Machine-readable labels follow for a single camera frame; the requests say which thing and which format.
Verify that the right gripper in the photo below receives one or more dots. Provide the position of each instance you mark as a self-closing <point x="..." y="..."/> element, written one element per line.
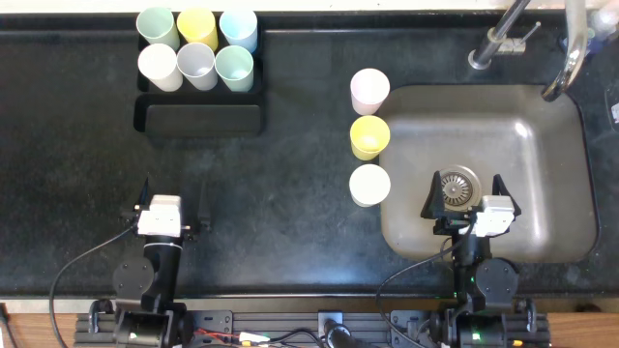
<point x="452" y="226"/>

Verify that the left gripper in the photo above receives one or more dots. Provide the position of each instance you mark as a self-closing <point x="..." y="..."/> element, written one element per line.
<point x="190" y="231"/>

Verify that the cream cup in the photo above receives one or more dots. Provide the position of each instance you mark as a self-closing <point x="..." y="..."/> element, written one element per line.
<point x="369" y="184"/>

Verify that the yellow cup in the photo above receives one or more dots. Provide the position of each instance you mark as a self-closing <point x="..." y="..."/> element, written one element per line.
<point x="369" y="135"/>
<point x="196" y="25"/>

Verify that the pink cup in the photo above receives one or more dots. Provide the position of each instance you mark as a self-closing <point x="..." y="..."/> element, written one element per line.
<point x="369" y="88"/>

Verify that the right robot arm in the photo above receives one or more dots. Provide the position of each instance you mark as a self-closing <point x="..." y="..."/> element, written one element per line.
<point x="493" y="280"/>

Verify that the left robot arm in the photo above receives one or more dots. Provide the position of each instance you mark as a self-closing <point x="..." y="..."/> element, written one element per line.
<point x="162" y="270"/>

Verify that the steel sink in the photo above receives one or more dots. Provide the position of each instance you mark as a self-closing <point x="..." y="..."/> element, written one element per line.
<point x="532" y="145"/>

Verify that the black tray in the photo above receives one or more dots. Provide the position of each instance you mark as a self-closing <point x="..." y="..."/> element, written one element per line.
<point x="203" y="120"/>
<point x="259" y="72"/>

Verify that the white cup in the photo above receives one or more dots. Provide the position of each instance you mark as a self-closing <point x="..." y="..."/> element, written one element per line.
<point x="157" y="63"/>

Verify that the steel tap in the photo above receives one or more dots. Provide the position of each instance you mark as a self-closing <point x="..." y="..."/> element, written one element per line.
<point x="483" y="50"/>

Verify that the grey cup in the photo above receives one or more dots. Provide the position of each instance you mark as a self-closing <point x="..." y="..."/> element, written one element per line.
<point x="195" y="60"/>

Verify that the green cup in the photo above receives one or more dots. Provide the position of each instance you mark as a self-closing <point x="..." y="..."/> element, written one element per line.
<point x="234" y="64"/>
<point x="155" y="25"/>

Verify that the blue cup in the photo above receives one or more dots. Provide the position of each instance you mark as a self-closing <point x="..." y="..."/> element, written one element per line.
<point x="238" y="26"/>

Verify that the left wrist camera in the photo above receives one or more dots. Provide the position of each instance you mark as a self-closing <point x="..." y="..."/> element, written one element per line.
<point x="159" y="217"/>

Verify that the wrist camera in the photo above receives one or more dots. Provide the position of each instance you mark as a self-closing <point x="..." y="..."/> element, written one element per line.
<point x="159" y="217"/>
<point x="494" y="215"/>

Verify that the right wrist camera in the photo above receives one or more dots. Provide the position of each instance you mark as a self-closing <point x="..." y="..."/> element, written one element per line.
<point x="494" y="215"/>

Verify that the mounting rail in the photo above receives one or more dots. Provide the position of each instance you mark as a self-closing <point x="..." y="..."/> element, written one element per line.
<point x="290" y="323"/>

